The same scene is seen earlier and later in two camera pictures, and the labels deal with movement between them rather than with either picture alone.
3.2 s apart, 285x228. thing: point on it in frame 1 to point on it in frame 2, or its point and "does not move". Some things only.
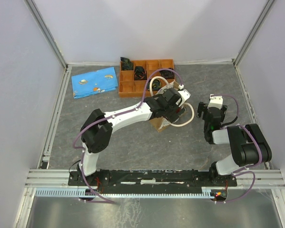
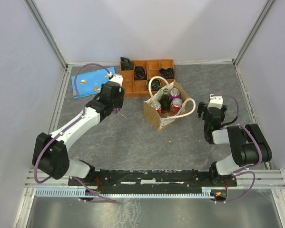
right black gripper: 201,107 does not move
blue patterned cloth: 93,82 does not move
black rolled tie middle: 140,73 does not move
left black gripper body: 171,110 to 118,101
